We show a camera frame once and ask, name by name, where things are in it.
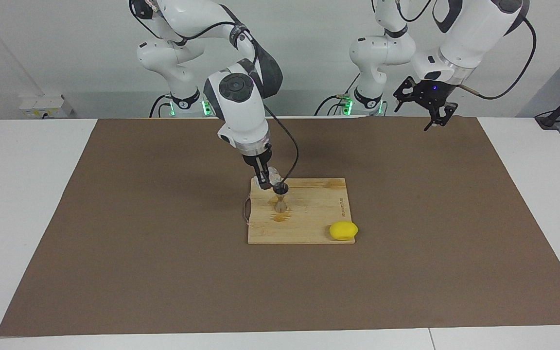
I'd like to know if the white wall power strip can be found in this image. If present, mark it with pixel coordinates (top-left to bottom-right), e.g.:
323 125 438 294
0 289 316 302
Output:
19 95 74 119

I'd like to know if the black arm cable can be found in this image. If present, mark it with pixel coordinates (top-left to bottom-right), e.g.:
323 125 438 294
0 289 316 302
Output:
134 0 300 183
397 0 537 100

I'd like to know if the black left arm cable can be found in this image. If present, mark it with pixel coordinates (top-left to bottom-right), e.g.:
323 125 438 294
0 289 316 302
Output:
397 0 537 100

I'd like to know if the black base cable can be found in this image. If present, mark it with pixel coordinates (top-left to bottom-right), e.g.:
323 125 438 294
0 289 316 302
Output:
314 73 361 116
149 94 171 118

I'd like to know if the clear glass cup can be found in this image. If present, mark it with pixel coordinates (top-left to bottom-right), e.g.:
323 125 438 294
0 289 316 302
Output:
260 166 283 191

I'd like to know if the yellow lemon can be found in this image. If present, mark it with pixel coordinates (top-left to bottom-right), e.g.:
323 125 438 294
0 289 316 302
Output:
329 221 358 241

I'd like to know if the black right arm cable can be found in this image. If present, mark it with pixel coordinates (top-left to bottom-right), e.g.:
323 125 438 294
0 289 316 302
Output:
134 0 300 183

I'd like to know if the brown table mat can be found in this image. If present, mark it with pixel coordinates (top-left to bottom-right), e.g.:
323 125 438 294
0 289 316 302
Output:
0 117 560 337

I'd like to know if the black right base cable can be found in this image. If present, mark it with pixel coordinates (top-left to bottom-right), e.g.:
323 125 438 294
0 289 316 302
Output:
149 94 171 118

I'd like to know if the black left base cable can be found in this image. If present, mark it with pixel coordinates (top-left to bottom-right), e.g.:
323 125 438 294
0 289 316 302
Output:
314 73 361 116

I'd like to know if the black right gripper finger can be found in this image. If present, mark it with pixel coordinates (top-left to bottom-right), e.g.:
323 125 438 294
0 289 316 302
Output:
256 163 273 191

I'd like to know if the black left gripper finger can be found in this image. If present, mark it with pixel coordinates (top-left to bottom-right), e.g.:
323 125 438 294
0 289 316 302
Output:
393 76 418 113
423 101 458 132

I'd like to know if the bamboo cutting board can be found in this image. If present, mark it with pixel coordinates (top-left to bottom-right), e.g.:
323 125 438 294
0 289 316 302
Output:
243 177 356 245

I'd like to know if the steel double jigger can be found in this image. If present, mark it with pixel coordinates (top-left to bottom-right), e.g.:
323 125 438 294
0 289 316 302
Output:
273 182 289 213

